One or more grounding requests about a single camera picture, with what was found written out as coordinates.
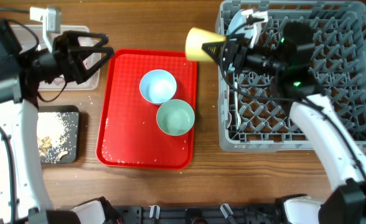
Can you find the rice and food scraps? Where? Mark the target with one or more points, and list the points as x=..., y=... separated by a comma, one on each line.
x=57, y=137

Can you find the grey dishwasher rack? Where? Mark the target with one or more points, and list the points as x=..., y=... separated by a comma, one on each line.
x=338, y=64

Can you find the green bowl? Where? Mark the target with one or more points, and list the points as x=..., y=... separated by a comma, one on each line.
x=175, y=117

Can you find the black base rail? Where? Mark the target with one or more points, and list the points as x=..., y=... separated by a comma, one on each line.
x=224, y=213

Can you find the yellow plastic cup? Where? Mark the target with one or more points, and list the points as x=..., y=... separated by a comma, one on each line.
x=193, y=45

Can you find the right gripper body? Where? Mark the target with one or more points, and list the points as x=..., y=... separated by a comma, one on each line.
x=238, y=65

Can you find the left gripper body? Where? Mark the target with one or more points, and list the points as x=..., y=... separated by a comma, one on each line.
x=49, y=65

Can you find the light blue bowl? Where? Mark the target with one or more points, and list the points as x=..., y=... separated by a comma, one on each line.
x=158, y=86

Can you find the black waste tray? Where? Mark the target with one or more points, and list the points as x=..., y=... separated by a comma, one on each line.
x=19, y=122

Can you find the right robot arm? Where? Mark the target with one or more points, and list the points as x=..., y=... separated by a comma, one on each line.
x=308, y=106

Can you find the white spoon in rack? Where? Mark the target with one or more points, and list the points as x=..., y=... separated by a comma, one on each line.
x=237, y=114

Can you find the red plastic tray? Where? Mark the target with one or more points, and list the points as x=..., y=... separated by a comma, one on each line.
x=128, y=133

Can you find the light blue plate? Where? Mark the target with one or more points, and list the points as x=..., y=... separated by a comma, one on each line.
x=237, y=20

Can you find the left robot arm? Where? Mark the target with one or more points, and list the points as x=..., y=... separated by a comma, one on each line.
x=23, y=196

